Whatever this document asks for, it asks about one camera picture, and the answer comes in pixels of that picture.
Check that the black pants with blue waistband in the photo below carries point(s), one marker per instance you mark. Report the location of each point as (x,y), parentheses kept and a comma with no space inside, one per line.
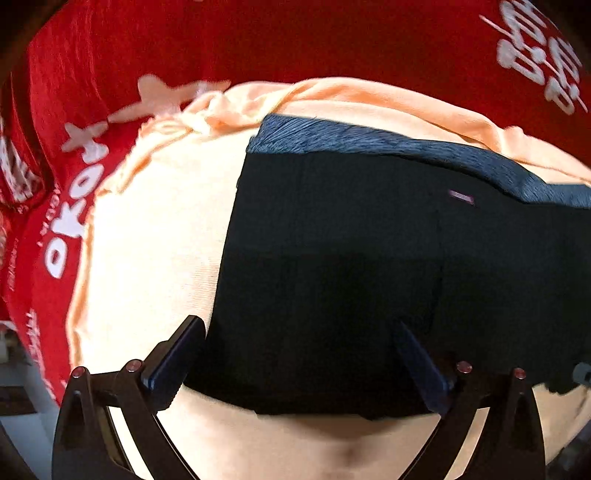
(323,277)

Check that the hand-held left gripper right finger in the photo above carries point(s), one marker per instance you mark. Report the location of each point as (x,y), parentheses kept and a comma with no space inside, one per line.
(427,374)

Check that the red printed sofa cover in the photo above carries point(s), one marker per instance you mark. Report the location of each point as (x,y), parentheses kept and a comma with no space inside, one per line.
(323,37)

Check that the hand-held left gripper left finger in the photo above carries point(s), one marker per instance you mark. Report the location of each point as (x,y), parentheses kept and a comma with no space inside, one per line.
(171,364)

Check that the peach cloth sheet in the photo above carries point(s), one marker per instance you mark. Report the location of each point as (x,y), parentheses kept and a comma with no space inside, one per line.
(152,230)

